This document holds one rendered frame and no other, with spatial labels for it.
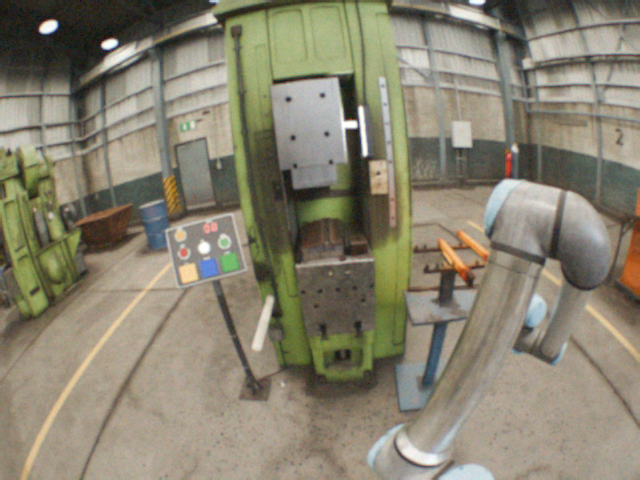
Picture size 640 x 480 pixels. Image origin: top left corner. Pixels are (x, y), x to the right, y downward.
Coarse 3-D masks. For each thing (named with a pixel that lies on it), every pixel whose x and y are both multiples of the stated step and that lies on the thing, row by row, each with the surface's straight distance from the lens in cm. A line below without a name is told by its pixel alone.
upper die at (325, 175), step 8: (296, 168) 122; (304, 168) 122; (312, 168) 121; (320, 168) 121; (328, 168) 121; (296, 176) 122; (304, 176) 122; (312, 176) 122; (320, 176) 122; (328, 176) 122; (336, 176) 122; (296, 184) 123; (304, 184) 123; (312, 184) 122; (320, 184) 122; (328, 184) 122; (336, 184) 122
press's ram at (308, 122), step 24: (288, 96) 123; (312, 96) 123; (336, 96) 123; (288, 120) 122; (312, 120) 121; (336, 120) 121; (288, 144) 122; (312, 144) 121; (336, 144) 121; (288, 168) 122
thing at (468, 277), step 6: (438, 240) 140; (444, 240) 139; (444, 246) 132; (450, 252) 126; (450, 258) 124; (456, 258) 121; (456, 264) 117; (462, 264) 116; (462, 270) 111; (468, 270) 110; (462, 276) 113; (468, 276) 106; (474, 276) 106; (468, 282) 108
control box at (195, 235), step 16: (192, 224) 129; (208, 224) 128; (224, 224) 128; (176, 240) 129; (192, 240) 127; (208, 240) 126; (176, 256) 127; (192, 256) 126; (208, 256) 125; (240, 256) 124; (176, 272) 126; (240, 272) 124
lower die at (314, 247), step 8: (312, 224) 165; (320, 224) 160; (336, 224) 157; (304, 232) 153; (312, 232) 148; (320, 232) 147; (336, 232) 144; (304, 240) 141; (312, 240) 137; (320, 240) 135; (336, 240) 133; (304, 248) 131; (312, 248) 131; (320, 248) 131; (328, 248) 131; (336, 248) 131; (304, 256) 133; (312, 256) 133; (328, 256) 133; (336, 256) 133
